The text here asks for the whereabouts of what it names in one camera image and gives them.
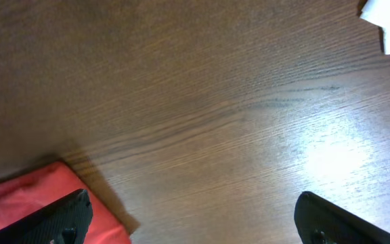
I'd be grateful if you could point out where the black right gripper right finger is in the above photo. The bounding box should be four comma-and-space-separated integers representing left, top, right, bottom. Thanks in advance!
294, 191, 390, 244

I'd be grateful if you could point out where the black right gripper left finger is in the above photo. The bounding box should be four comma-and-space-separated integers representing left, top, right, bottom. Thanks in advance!
0, 188, 93, 244

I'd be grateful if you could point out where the orange polo shirt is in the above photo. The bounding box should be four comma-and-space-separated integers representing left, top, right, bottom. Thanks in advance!
0, 161, 131, 244

